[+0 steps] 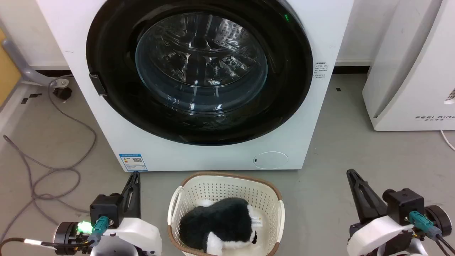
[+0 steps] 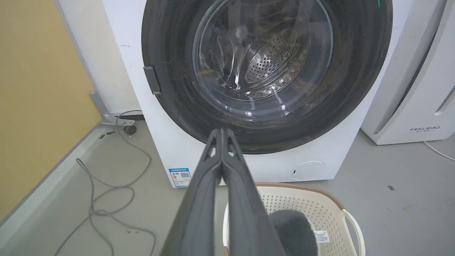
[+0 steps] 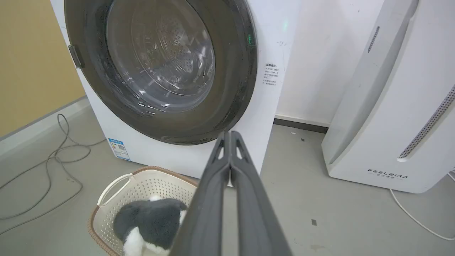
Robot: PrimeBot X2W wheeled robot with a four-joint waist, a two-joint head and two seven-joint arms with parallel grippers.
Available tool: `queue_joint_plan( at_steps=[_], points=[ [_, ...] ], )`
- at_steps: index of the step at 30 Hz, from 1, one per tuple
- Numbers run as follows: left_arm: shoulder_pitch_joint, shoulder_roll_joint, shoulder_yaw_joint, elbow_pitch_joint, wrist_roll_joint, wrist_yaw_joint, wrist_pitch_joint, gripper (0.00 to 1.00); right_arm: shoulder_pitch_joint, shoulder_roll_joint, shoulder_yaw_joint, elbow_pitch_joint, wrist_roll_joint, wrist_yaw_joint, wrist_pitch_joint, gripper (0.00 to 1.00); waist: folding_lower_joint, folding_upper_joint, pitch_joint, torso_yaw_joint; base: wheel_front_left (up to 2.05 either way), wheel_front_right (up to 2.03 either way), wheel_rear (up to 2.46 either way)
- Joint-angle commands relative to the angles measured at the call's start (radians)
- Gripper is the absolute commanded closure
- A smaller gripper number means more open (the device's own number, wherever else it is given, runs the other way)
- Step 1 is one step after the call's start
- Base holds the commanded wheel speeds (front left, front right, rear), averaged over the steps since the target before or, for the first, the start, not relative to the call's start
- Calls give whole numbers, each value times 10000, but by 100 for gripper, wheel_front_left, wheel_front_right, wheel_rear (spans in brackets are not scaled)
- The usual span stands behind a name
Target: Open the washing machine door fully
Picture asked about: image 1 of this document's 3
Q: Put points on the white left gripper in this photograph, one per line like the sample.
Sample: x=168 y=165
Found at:
x=137 y=234

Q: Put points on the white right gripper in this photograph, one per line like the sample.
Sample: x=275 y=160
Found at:
x=376 y=234

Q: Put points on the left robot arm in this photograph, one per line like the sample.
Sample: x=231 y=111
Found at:
x=67 y=236

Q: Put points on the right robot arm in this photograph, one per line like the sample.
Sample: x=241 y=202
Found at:
x=439 y=217

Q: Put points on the white front-load washing machine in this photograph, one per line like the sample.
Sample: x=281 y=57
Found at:
x=85 y=117

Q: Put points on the black round washer door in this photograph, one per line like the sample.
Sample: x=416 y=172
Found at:
x=117 y=89

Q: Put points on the blue energy label sticker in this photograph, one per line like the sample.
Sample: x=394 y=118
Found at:
x=133 y=162

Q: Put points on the black and white plush toy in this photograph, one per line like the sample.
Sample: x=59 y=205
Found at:
x=220 y=220

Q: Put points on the cream perforated laundry basket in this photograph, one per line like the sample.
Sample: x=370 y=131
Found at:
x=265 y=199

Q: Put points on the round white filter cover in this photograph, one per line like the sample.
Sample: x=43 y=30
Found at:
x=270 y=160

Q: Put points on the black round floor foot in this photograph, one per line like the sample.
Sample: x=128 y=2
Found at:
x=63 y=93

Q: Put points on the white air purifier appliance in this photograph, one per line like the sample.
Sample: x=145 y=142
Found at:
x=408 y=71

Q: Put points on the white warning text sticker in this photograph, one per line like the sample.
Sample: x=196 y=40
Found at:
x=320 y=71

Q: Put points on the grey metal furniture leg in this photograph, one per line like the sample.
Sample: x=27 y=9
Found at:
x=21 y=64

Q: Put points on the yellow wooden board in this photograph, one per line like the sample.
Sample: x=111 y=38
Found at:
x=7 y=71

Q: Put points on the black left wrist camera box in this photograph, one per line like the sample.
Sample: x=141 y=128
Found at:
x=106 y=209

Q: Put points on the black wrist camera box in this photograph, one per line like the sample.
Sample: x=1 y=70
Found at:
x=405 y=202
x=106 y=209

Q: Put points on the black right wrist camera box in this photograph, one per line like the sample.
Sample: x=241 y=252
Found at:
x=405 y=202

